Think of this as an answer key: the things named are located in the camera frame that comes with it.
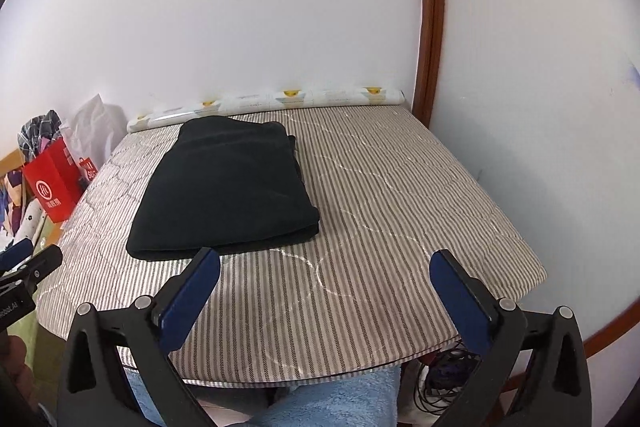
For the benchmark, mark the black sweatshirt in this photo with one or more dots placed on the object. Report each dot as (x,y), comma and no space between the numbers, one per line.
(225,197)

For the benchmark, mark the person's left hand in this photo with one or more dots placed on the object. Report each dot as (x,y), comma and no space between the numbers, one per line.
(12,357)

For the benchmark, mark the patchwork patterned cushion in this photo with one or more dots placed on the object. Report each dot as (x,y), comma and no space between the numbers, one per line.
(12,202)

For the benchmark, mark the light blue towel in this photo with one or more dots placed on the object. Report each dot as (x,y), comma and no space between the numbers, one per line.
(325,402)

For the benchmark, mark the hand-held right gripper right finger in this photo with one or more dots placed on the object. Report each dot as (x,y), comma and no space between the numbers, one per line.
(460,302)

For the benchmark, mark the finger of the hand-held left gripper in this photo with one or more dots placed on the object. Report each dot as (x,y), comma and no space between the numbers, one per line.
(42,264)
(15,254)

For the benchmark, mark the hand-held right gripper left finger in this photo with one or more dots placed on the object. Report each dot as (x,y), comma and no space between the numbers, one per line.
(190,297)

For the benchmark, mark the white dotted pillow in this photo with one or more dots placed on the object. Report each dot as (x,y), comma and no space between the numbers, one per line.
(30,222)

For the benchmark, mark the brown wooden baseboard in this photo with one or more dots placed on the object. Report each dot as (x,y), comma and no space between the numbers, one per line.
(610,329)

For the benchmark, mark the wooden bed headboard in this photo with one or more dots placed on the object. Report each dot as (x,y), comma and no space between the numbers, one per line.
(10,164)

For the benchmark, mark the striped quilted mat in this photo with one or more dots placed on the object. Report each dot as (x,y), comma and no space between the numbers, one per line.
(375,232)

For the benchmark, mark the red paper bag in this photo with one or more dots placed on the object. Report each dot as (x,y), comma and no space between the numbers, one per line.
(50,187)

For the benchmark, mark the grey plaid cloth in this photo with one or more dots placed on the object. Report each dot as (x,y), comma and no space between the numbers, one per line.
(37,129)

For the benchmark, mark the brown wooden door frame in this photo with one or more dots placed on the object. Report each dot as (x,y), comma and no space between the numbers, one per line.
(431,7)

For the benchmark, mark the white plastic shopping bag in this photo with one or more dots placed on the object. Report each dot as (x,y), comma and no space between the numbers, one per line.
(95,122)

